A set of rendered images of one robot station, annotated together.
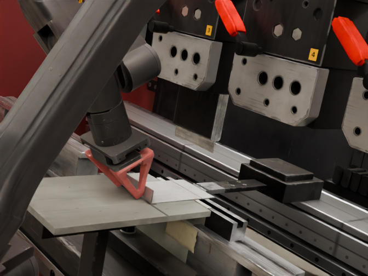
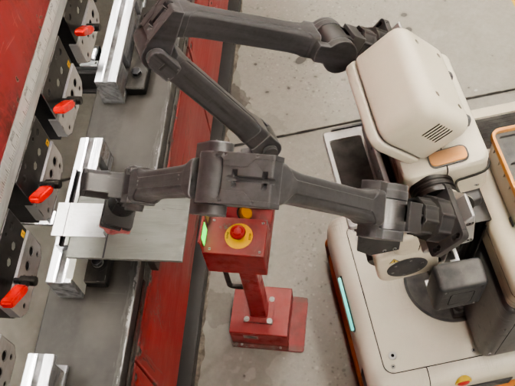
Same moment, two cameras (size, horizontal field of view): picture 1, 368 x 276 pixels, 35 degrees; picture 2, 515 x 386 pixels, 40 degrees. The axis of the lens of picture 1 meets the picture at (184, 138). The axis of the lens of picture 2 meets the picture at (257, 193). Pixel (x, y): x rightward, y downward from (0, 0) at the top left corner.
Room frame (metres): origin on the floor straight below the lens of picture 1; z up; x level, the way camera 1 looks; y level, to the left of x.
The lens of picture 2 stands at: (1.05, 0.91, 2.38)
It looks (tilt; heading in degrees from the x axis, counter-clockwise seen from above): 60 degrees down; 234
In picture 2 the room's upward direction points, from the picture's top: 10 degrees counter-clockwise
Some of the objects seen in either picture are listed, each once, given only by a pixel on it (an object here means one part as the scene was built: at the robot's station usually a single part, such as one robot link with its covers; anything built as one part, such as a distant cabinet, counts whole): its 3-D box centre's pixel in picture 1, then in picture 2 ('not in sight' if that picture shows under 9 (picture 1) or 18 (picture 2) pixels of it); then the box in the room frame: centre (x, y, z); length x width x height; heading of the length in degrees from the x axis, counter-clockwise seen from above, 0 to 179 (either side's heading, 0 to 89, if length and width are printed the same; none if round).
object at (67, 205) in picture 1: (108, 198); (130, 223); (0.83, 0.10, 1.00); 0.26 x 0.18 x 0.01; 130
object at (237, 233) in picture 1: (197, 206); (72, 208); (0.89, -0.04, 0.99); 0.20 x 0.03 x 0.03; 40
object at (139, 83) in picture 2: not in sight; (144, 49); (0.43, -0.36, 0.89); 0.30 x 0.05 x 0.03; 40
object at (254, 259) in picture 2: not in sight; (238, 224); (0.59, 0.17, 0.75); 0.20 x 0.16 x 0.18; 38
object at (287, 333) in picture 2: not in sight; (269, 316); (0.58, 0.19, 0.06); 0.25 x 0.20 x 0.12; 128
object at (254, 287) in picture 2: not in sight; (251, 278); (0.59, 0.17, 0.39); 0.05 x 0.05 x 0.54; 38
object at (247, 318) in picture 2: not in sight; (259, 309); (0.59, 0.17, 0.13); 0.10 x 0.10 x 0.01; 38
